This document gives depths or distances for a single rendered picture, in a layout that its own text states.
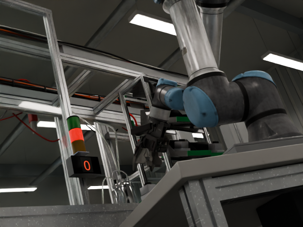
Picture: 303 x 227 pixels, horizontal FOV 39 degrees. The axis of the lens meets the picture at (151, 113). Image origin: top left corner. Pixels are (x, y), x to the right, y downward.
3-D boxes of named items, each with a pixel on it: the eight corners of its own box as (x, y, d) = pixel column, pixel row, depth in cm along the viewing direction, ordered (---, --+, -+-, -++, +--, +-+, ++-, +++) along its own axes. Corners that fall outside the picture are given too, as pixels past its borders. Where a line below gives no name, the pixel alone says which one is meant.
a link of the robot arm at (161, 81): (162, 78, 154) (155, 76, 162) (155, 107, 155) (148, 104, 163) (182, 83, 156) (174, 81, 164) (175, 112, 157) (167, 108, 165)
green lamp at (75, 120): (84, 128, 166) (81, 117, 169) (73, 127, 163) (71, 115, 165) (77, 133, 169) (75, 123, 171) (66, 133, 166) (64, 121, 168)
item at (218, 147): (224, 156, 190) (224, 141, 191) (217, 156, 188) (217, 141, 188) (211, 156, 197) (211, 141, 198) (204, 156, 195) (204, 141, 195)
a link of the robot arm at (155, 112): (147, 104, 161) (162, 107, 166) (144, 116, 161) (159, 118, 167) (160, 109, 155) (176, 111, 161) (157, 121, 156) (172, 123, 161)
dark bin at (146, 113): (199, 122, 189) (199, 106, 189) (176, 122, 181) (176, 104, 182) (162, 125, 212) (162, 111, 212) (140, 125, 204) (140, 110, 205)
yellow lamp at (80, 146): (89, 151, 162) (86, 139, 164) (78, 150, 159) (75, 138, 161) (81, 156, 165) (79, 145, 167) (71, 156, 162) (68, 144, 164)
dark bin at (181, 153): (211, 156, 182) (211, 138, 183) (187, 156, 175) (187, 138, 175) (171, 155, 205) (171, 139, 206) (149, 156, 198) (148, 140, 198)
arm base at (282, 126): (317, 136, 111) (302, 102, 115) (268, 143, 106) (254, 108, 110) (286, 157, 124) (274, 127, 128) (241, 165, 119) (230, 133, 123)
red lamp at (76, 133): (86, 139, 164) (84, 128, 166) (75, 138, 161) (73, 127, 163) (79, 145, 167) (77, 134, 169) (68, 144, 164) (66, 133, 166)
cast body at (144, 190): (162, 197, 158) (157, 180, 161) (153, 198, 155) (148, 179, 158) (147, 206, 163) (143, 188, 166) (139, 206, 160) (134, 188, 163)
